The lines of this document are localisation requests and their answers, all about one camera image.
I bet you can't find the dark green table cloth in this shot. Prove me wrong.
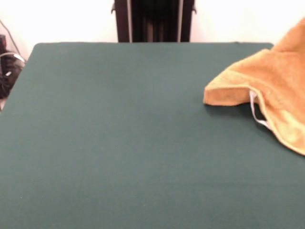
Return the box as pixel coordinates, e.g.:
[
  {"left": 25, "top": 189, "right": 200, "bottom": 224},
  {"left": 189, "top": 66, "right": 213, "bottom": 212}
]
[{"left": 0, "top": 42, "right": 305, "bottom": 229}]

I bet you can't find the orange terry towel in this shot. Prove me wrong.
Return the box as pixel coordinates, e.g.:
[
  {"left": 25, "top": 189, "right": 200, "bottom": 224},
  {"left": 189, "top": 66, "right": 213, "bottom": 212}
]
[{"left": 203, "top": 18, "right": 305, "bottom": 157}]

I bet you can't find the black upright stand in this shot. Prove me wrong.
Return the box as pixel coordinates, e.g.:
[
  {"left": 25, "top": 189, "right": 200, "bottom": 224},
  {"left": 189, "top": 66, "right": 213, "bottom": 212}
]
[{"left": 110, "top": 0, "right": 198, "bottom": 43}]

